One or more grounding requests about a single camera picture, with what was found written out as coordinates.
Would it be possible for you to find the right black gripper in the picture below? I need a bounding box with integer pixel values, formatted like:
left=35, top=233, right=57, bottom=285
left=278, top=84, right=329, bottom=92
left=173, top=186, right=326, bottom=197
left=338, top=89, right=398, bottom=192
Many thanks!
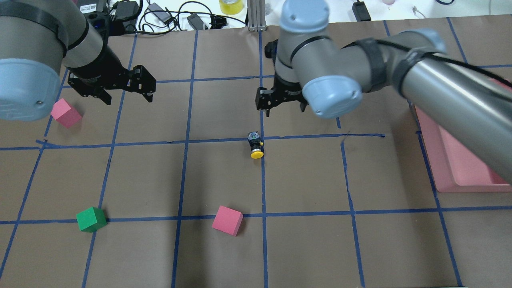
left=255, top=40, right=309, bottom=117

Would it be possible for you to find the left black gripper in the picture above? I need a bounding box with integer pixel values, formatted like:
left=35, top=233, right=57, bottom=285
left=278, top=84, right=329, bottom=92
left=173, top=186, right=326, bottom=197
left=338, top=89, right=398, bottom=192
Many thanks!
left=67, top=44, right=157, bottom=105

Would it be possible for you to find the yellow push button switch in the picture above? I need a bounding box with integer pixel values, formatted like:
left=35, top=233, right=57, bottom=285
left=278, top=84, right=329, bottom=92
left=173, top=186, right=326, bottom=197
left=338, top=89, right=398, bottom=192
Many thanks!
left=247, top=131, right=264, bottom=159

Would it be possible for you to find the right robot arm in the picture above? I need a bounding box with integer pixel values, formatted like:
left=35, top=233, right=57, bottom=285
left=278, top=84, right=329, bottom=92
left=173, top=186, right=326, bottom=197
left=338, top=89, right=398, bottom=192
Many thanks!
left=255, top=0, right=512, bottom=182

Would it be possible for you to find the pink cube far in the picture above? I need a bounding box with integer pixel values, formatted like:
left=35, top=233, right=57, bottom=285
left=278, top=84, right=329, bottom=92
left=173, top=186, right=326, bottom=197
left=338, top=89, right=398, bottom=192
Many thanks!
left=50, top=98, right=82, bottom=129

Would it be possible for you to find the pink cube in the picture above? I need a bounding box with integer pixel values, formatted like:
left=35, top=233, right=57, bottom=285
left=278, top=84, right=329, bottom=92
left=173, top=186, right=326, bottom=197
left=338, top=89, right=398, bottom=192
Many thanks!
left=50, top=98, right=82, bottom=129
left=212, top=206, right=244, bottom=236

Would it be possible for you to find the yellow tape roll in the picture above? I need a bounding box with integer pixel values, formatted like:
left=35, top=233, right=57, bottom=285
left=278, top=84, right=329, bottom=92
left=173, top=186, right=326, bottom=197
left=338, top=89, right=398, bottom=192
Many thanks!
left=219, top=0, right=244, bottom=15

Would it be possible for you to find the black power adapter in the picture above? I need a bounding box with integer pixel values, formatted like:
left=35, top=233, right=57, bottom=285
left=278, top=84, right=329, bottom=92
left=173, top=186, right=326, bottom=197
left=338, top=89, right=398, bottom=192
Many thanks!
left=352, top=0, right=372, bottom=22

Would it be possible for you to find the pink cube centre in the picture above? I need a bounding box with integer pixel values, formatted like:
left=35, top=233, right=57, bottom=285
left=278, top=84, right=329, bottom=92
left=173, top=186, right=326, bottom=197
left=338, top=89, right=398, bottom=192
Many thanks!
left=212, top=206, right=244, bottom=236

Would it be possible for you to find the green cube near base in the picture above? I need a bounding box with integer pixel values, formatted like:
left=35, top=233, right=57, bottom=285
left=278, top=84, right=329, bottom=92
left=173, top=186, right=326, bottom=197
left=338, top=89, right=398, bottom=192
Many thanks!
left=76, top=207, right=107, bottom=233

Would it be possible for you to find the pink plastic bin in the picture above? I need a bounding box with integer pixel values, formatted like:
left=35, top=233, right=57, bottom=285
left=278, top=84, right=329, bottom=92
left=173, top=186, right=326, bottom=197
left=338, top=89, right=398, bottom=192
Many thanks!
left=413, top=101, right=511, bottom=193

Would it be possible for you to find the aluminium profile post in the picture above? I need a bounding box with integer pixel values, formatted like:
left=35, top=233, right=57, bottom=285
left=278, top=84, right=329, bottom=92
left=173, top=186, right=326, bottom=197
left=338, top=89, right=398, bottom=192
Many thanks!
left=246, top=0, right=267, bottom=32

